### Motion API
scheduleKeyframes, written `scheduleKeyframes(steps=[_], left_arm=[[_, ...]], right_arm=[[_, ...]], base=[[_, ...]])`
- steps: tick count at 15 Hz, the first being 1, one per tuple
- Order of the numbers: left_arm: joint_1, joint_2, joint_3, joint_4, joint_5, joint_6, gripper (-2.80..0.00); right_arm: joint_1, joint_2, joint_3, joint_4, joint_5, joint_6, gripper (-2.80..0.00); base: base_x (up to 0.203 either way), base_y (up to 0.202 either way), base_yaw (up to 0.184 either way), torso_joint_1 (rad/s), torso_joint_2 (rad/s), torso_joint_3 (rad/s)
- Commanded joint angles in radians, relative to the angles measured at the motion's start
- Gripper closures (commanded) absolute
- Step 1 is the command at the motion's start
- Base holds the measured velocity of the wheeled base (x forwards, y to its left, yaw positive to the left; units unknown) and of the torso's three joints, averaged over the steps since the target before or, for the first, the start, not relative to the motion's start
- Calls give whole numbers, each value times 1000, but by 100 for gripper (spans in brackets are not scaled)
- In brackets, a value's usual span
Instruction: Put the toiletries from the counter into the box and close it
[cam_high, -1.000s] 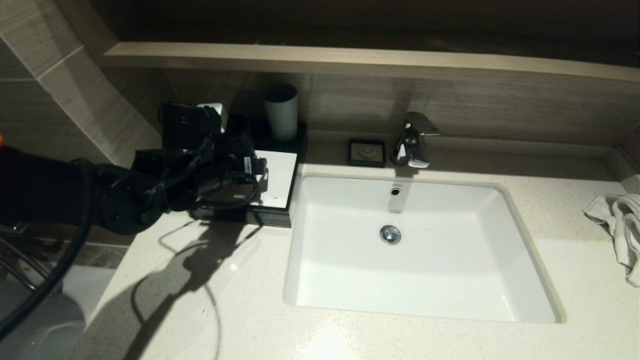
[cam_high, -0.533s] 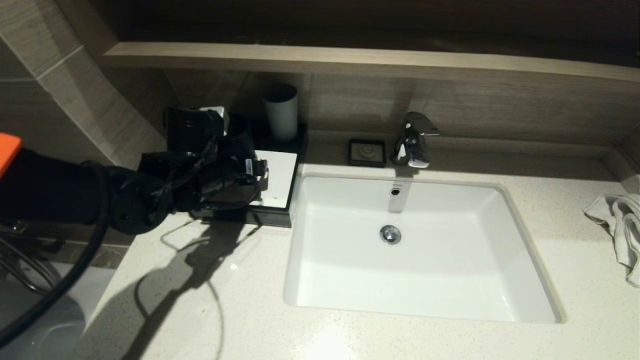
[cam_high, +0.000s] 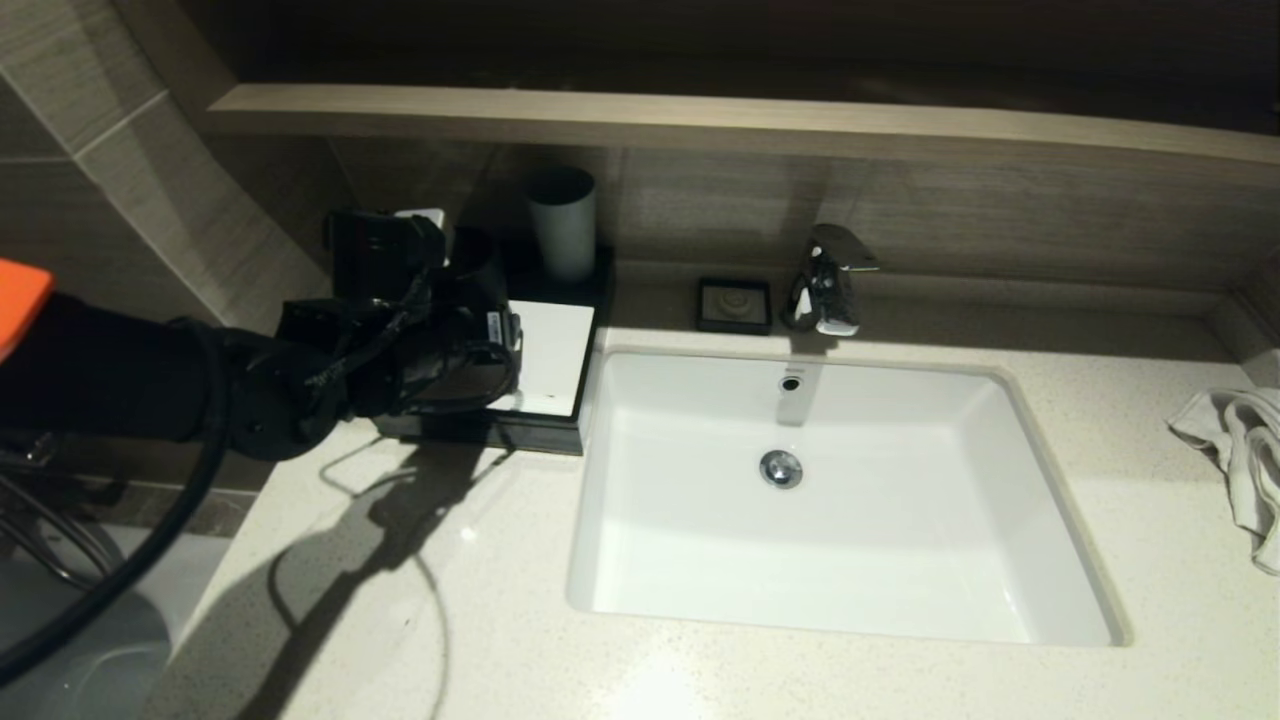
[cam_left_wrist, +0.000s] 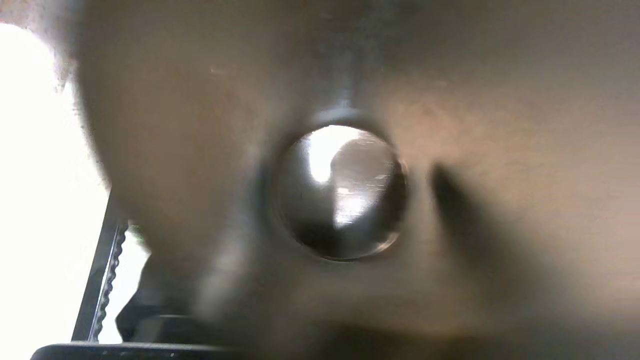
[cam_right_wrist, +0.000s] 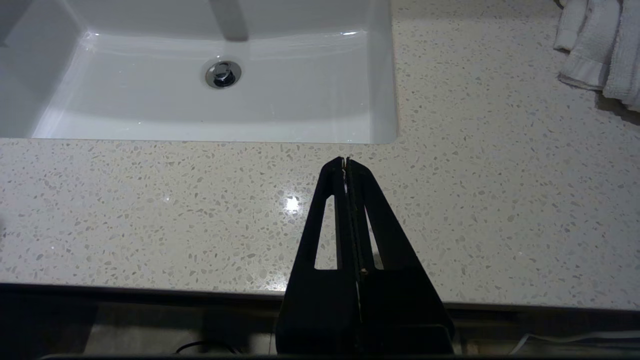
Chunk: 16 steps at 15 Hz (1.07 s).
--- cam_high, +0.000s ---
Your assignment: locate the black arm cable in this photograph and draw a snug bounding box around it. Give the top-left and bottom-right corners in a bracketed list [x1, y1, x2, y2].
[395, 320, 523, 413]

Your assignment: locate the white bathtub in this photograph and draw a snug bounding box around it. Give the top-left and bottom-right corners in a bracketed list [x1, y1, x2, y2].
[0, 525, 236, 720]

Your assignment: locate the white rectangular sink basin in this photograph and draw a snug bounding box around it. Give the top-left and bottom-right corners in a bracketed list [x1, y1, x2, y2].
[565, 345, 1131, 649]

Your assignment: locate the metal shower hose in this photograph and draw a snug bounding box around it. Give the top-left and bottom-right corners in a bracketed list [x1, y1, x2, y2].
[0, 475, 129, 598]

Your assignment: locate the black cup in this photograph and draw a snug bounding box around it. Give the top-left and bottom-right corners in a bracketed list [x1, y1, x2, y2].
[443, 227, 509, 311]

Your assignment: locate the black square soap dish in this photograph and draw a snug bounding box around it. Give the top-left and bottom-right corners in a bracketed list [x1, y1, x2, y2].
[696, 278, 773, 336]

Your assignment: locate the white towel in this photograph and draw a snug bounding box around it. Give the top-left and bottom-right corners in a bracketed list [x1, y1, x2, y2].
[1165, 385, 1280, 576]

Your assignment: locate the wooden wall shelf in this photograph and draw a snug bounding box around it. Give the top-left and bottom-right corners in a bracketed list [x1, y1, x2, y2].
[210, 85, 1280, 166]

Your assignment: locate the black amenity box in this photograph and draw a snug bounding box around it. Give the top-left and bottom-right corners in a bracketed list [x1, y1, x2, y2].
[372, 240, 616, 456]

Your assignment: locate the chrome sink faucet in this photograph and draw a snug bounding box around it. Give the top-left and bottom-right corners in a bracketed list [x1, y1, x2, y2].
[780, 224, 881, 338]

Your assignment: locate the grey cup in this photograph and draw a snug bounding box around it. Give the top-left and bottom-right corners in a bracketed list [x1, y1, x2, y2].
[527, 167, 599, 286]

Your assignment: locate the chrome sink drain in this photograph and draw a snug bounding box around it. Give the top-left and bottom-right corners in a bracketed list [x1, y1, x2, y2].
[758, 449, 804, 491]

